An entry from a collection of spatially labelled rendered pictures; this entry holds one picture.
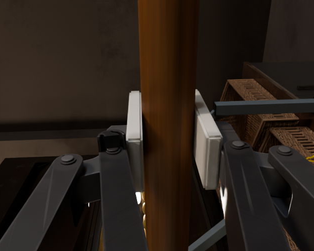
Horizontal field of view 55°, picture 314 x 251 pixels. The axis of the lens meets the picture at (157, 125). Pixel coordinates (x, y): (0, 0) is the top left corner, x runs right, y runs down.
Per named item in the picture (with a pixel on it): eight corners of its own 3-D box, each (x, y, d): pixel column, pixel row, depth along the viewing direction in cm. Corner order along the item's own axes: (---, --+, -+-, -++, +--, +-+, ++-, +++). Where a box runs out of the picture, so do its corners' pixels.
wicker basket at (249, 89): (281, 211, 142) (223, 214, 141) (243, 151, 192) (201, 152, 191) (301, 117, 121) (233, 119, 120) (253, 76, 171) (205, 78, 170)
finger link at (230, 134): (231, 170, 12) (302, 168, 12) (207, 120, 17) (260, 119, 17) (228, 199, 13) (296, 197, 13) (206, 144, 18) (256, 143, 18)
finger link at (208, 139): (207, 136, 14) (223, 136, 14) (187, 88, 20) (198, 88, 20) (203, 191, 15) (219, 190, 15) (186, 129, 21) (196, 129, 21)
